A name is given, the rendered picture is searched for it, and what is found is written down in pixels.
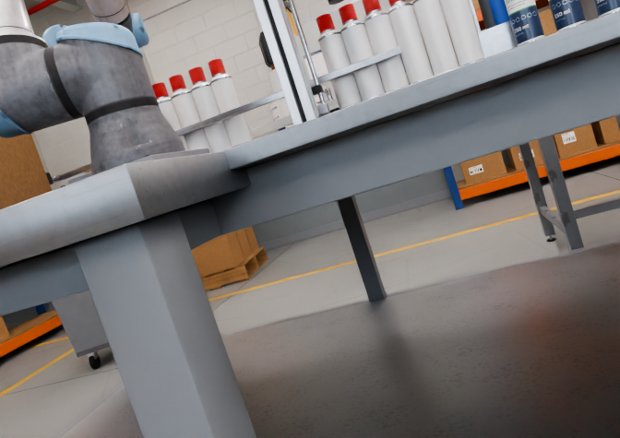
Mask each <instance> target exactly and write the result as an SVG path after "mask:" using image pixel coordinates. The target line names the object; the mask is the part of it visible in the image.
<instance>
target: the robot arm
mask: <svg viewBox="0 0 620 438"><path fill-rule="evenodd" d="M86 2H87V4H88V6H89V9H90V11H91V13H92V15H93V16H94V18H95V20H96V22H88V23H80V24H75V25H71V26H64V25H53V26H51V27H50V28H49V29H47V30H46V31H45V32H44V33H43V36H42V38H40V37H38V36H36V35H34V32H33V29H32V26H31V23H30V18H29V15H28V11H27V8H26V6H25V3H24V0H0V137H4V138H10V137H15V136H22V135H26V134H27V135H30V134H32V132H35V131H39V130H42V129H44V128H48V127H51V126H55V125H58V124H63V123H66V122H69V121H73V120H76V119H78V118H82V117H85V119H86V122H87V125H88V128H89V144H90V158H91V164H90V169H91V172H92V175H95V174H98V173H100V172H105V171H108V170H110V169H112V168H115V167H117V166H120V165H123V164H126V163H129V162H132V161H135V160H140V159H142V158H145V156H147V155H155V154H162V153H170V152H178V151H185V146H184V144H183V141H182V140H181V138H179V137H178V135H177V134H176V133H175V131H174V130H173V128H172V127H171V125H170V124H169V123H168V121H167V120H166V118H165V117H164V116H163V114H162V113H161V109H160V107H159V104H158V102H157V99H156V96H155V93H154V90H153V87H152V85H151V82H150V79H149V75H148V72H147V69H146V67H145V64H144V61H143V54H142V52H141V51H140V50H139V48H141V47H143V46H146V45H148V44H149V35H148V33H147V30H146V27H145V24H144V22H143V19H142V18H141V16H140V15H139V14H138V13H134V14H132V13H129V11H128V9H127V6H126V4H125V0H86Z"/></svg>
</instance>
